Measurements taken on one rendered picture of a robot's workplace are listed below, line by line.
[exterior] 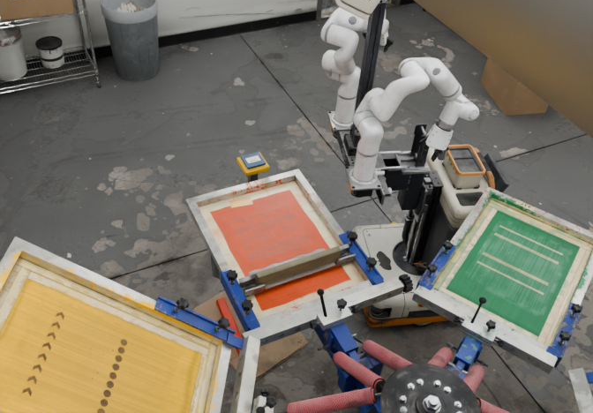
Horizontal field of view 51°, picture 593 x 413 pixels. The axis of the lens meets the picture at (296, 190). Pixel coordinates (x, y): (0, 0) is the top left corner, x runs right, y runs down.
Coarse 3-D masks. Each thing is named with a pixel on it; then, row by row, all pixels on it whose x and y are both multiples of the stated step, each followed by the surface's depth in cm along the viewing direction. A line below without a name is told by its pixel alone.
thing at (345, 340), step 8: (328, 328) 235; (336, 328) 233; (344, 328) 233; (336, 336) 231; (344, 336) 231; (352, 336) 231; (336, 344) 232; (344, 344) 228; (352, 344) 228; (344, 352) 226
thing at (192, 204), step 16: (272, 176) 302; (288, 176) 303; (224, 192) 292; (240, 192) 295; (304, 192) 298; (192, 208) 283; (320, 208) 288; (336, 224) 281; (208, 240) 269; (336, 240) 278; (352, 288) 254; (304, 304) 247; (320, 304) 247; (272, 320) 240
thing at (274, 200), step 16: (288, 192) 300; (256, 208) 290; (272, 208) 291; (304, 224) 285; (320, 240) 278; (288, 256) 270; (320, 272) 264; (336, 272) 265; (304, 288) 257; (320, 288) 258
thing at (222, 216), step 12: (252, 204) 292; (216, 216) 285; (228, 216) 285; (240, 216) 286; (228, 228) 280; (228, 240) 275; (240, 252) 270; (240, 264) 265; (252, 264) 265; (264, 264) 266; (276, 288) 256; (288, 288) 257; (300, 288) 257; (264, 300) 251; (276, 300) 252; (288, 300) 252
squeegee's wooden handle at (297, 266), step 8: (336, 248) 261; (312, 256) 257; (320, 256) 257; (328, 256) 259; (336, 256) 261; (288, 264) 253; (296, 264) 253; (304, 264) 255; (312, 264) 257; (320, 264) 260; (264, 272) 249; (272, 272) 249; (280, 272) 251; (288, 272) 253; (296, 272) 256; (256, 280) 250; (264, 280) 249; (272, 280) 252; (280, 280) 254
